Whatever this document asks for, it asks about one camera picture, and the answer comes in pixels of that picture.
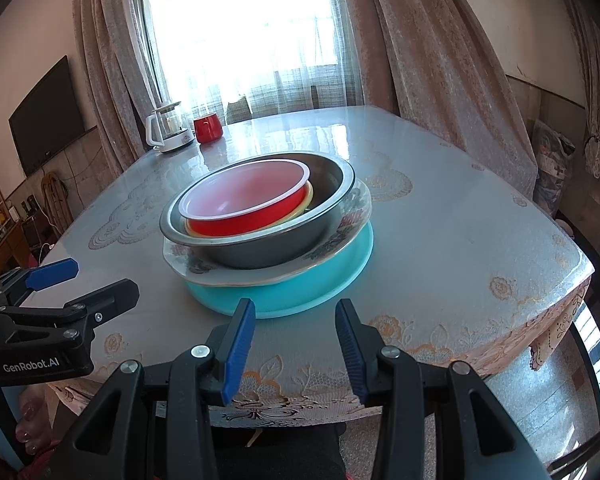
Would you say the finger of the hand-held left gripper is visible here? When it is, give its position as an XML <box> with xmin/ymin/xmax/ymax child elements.
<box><xmin>0</xmin><ymin>258</ymin><xmax>79</xmax><ymax>306</ymax></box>
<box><xmin>0</xmin><ymin>279</ymin><xmax>141</xmax><ymax>341</ymax></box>

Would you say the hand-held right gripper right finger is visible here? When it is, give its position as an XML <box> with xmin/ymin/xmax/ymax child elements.
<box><xmin>334</xmin><ymin>298</ymin><xmax>551</xmax><ymax>480</ymax></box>

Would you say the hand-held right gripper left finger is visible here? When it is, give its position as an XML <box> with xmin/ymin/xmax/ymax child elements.
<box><xmin>40</xmin><ymin>297</ymin><xmax>257</xmax><ymax>480</ymax></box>

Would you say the teal plastic plate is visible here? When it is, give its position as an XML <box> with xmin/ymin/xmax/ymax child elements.
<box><xmin>184</xmin><ymin>220</ymin><xmax>374</xmax><ymax>320</ymax></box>

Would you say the white floral deep plate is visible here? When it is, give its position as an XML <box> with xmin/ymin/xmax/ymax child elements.
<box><xmin>162</xmin><ymin>177</ymin><xmax>373</xmax><ymax>288</ymax></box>

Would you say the stainless steel bowl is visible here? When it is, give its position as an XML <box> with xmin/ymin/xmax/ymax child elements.
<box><xmin>159</xmin><ymin>151</ymin><xmax>356</xmax><ymax>269</ymax></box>

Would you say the red plastic bowl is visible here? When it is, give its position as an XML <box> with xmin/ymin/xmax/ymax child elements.
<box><xmin>178</xmin><ymin>159</ymin><xmax>312</xmax><ymax>237</ymax></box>

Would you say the yellow plastic bowl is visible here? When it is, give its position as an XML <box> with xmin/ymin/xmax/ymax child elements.
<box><xmin>184</xmin><ymin>182</ymin><xmax>315</xmax><ymax>238</ymax></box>

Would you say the person's left hand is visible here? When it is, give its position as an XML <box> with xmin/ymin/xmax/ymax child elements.
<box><xmin>16</xmin><ymin>390</ymin><xmax>48</xmax><ymax>456</ymax></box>

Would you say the wooden cabinet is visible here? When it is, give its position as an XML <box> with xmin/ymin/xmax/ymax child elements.
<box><xmin>0</xmin><ymin>180</ymin><xmax>43</xmax><ymax>281</ymax></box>

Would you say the white glass kettle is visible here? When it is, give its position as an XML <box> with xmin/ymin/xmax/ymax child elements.
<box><xmin>145</xmin><ymin>101</ymin><xmax>197</xmax><ymax>154</ymax></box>

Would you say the red mug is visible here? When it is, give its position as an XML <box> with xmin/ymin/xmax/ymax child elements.
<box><xmin>193</xmin><ymin>114</ymin><xmax>224</xmax><ymax>143</ymax></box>

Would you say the beige patterned curtain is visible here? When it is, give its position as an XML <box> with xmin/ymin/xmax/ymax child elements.
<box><xmin>340</xmin><ymin>0</ymin><xmax>538</xmax><ymax>201</ymax></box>
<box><xmin>72</xmin><ymin>0</ymin><xmax>171</xmax><ymax>161</ymax></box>

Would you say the grey chair back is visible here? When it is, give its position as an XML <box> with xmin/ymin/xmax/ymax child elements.
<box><xmin>225</xmin><ymin>96</ymin><xmax>253</xmax><ymax>125</ymax></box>

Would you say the white sheer curtain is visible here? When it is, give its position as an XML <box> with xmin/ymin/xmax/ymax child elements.
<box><xmin>130</xmin><ymin>0</ymin><xmax>366</xmax><ymax>121</ymax></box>

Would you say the printed fabric bag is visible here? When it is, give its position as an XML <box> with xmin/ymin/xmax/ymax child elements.
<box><xmin>532</xmin><ymin>117</ymin><xmax>577</xmax><ymax>218</ymax></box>

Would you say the black wall television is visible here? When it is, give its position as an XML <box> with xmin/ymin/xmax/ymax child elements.
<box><xmin>8</xmin><ymin>55</ymin><xmax>87</xmax><ymax>178</ymax></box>

